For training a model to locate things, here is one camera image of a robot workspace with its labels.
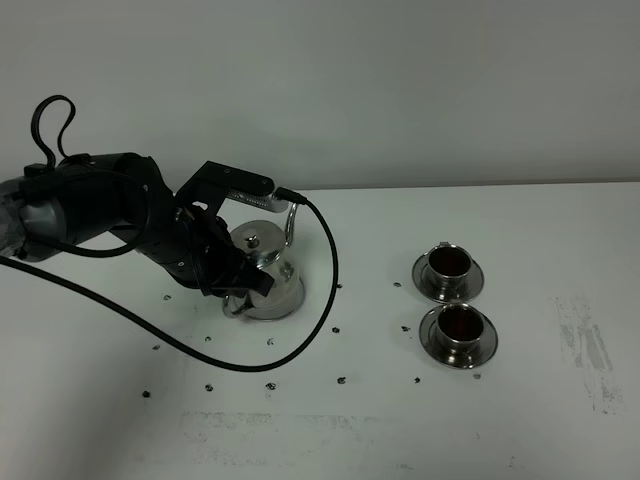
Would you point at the stainless steel near saucer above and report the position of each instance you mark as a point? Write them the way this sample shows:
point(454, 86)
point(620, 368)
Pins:
point(465, 361)

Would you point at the stainless steel saucer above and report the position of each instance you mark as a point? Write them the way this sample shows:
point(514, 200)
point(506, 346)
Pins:
point(465, 361)
point(475, 284)

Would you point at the stainless steel teapot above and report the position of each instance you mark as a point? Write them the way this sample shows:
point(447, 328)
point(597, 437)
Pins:
point(269, 249)

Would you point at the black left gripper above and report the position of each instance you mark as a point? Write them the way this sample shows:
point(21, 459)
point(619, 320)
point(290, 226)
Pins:
point(212, 263)

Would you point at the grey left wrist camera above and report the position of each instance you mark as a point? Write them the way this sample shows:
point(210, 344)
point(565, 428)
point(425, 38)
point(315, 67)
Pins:
point(266, 203)

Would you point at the stainless steel far saucer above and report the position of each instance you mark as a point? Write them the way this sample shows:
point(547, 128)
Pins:
point(475, 284)

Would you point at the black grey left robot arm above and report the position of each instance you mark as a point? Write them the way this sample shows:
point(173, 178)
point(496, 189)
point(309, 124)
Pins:
point(104, 206)

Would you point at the stainless steel near teacup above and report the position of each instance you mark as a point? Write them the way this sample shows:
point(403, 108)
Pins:
point(459, 328)

